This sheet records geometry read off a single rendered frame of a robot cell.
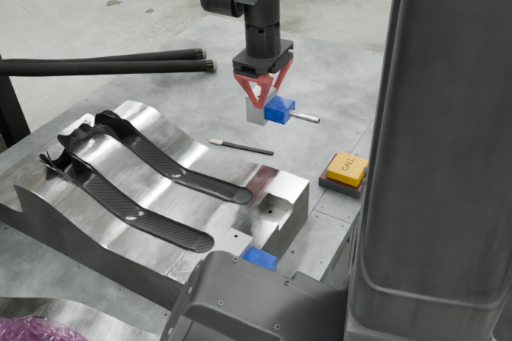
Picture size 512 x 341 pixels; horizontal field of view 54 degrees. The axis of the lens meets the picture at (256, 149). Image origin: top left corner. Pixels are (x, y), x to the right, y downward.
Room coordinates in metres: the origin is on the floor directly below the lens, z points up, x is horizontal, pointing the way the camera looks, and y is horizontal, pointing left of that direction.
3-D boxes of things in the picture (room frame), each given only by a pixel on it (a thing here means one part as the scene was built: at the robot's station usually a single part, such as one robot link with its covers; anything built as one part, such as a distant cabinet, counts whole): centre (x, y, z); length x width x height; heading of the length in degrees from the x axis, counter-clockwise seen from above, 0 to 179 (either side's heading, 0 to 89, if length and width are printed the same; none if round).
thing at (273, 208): (0.54, -0.02, 0.87); 0.05 x 0.05 x 0.04; 59
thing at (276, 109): (0.73, -0.05, 0.93); 0.13 x 0.05 x 0.05; 59
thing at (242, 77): (0.74, -0.01, 0.99); 0.07 x 0.07 x 0.09; 59
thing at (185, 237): (0.60, 0.19, 0.92); 0.35 x 0.16 x 0.09; 59
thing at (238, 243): (0.42, 0.00, 0.89); 0.13 x 0.05 x 0.05; 57
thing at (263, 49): (0.75, -0.02, 1.06); 0.10 x 0.07 x 0.07; 149
